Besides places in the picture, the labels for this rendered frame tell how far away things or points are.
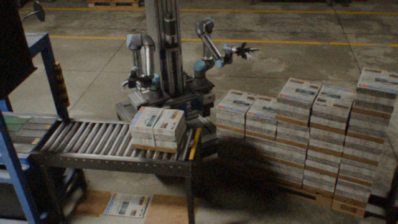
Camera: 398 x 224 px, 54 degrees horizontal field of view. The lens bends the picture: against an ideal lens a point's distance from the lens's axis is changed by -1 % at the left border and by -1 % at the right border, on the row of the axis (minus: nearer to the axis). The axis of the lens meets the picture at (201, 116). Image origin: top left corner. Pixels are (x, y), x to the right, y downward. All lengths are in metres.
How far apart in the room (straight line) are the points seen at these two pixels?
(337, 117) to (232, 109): 0.93
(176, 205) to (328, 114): 1.64
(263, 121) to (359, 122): 0.80
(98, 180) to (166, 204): 0.83
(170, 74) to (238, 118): 0.84
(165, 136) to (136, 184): 1.17
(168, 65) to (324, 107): 1.54
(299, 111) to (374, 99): 0.60
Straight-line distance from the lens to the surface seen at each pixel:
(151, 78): 3.53
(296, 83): 3.62
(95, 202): 4.05
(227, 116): 3.66
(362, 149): 3.48
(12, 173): 3.44
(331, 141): 3.49
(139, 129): 3.13
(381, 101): 3.24
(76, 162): 3.36
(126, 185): 4.16
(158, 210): 3.85
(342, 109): 3.32
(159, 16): 3.79
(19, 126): 3.92
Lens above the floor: 2.75
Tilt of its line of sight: 33 degrees down
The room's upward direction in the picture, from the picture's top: 2 degrees counter-clockwise
